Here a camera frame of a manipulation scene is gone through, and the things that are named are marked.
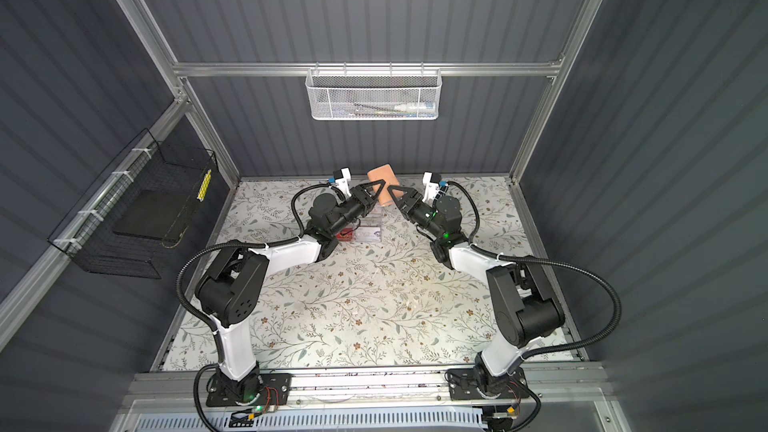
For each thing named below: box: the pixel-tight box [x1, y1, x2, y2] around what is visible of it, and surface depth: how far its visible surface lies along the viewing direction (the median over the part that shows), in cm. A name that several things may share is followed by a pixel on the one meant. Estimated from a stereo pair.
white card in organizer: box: [355, 226, 381, 243], surface depth 103 cm
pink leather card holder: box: [367, 164, 404, 199], surface depth 84 cm
